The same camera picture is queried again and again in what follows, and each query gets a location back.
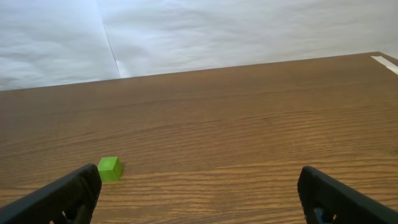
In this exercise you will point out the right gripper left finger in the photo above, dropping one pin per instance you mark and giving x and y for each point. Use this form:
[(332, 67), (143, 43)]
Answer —
[(66, 196)]

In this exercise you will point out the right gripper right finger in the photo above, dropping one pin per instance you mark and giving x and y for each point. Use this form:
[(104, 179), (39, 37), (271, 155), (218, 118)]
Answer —
[(335, 199)]

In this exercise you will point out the green cube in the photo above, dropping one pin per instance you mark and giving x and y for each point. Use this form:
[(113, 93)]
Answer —
[(109, 169)]

